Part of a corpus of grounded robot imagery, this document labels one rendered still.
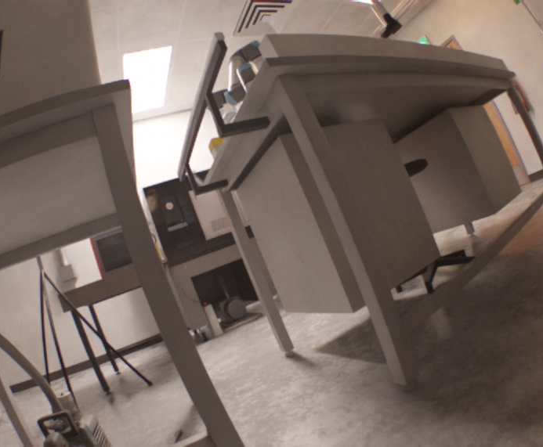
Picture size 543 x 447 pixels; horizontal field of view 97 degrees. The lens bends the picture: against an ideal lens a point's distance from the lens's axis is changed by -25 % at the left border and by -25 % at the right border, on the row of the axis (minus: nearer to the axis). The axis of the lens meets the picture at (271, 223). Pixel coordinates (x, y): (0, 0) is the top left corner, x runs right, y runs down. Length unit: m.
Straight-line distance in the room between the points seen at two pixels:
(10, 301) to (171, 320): 3.79
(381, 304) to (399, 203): 0.56
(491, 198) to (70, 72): 1.85
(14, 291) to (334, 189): 3.96
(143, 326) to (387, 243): 3.20
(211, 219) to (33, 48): 2.35
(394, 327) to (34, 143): 0.90
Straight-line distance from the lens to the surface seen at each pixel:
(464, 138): 1.84
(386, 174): 1.25
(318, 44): 0.97
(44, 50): 0.84
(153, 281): 0.59
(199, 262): 2.73
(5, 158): 0.74
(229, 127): 0.88
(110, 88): 0.70
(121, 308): 3.91
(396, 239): 1.19
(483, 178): 1.84
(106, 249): 2.21
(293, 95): 0.82
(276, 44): 0.89
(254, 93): 0.88
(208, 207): 2.92
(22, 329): 4.25
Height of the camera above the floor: 0.46
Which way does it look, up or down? 6 degrees up
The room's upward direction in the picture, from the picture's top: 22 degrees counter-clockwise
